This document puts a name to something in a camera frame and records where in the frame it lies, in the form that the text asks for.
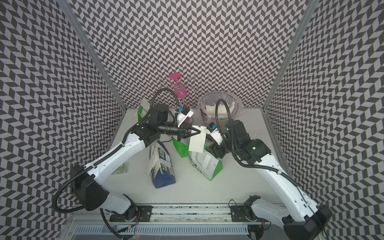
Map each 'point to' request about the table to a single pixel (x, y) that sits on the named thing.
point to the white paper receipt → (197, 141)
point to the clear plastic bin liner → (207, 106)
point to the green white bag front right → (206, 163)
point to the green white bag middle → (182, 148)
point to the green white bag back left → (144, 106)
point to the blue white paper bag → (160, 166)
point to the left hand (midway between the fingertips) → (199, 133)
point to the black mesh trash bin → (207, 104)
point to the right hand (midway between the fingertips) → (211, 147)
